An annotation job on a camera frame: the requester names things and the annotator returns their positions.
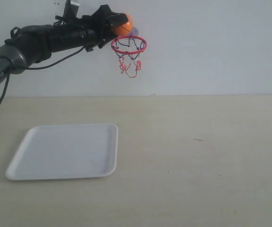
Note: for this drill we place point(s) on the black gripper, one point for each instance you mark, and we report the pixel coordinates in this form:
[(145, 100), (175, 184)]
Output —
[(100, 23)]

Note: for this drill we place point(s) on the small orange basketball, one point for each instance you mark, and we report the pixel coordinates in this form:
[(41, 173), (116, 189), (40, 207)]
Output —
[(125, 29)]

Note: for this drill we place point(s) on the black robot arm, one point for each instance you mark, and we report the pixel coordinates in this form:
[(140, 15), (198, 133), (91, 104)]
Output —
[(36, 43)]

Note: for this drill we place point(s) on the red mini basketball hoop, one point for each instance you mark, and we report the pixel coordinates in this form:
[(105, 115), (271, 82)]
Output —
[(128, 50)]

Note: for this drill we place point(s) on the clear suction cup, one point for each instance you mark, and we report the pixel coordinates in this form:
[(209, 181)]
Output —
[(134, 32)]

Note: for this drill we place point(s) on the white rectangular tray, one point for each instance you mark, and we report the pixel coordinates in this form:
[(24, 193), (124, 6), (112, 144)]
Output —
[(72, 151)]

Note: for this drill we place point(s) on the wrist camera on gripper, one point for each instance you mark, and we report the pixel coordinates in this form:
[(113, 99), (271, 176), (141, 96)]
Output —
[(71, 8)]

